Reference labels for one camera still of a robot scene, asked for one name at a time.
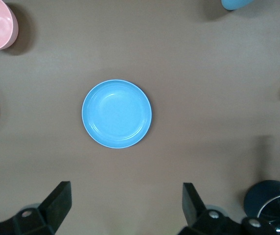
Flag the dark blue saucepan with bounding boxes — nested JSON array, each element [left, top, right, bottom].
[[243, 151, 280, 225]]

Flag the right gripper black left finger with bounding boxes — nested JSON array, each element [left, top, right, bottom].
[[0, 181, 72, 235]]

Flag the blue plastic cup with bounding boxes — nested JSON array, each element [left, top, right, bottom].
[[221, 0, 253, 11]]

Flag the blue plate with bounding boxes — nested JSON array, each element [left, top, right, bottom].
[[81, 79, 153, 149]]

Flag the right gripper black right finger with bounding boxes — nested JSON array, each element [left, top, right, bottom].
[[179, 182, 243, 235]]

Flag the brown table cover cloth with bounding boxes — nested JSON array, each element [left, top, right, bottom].
[[0, 0, 280, 235]]

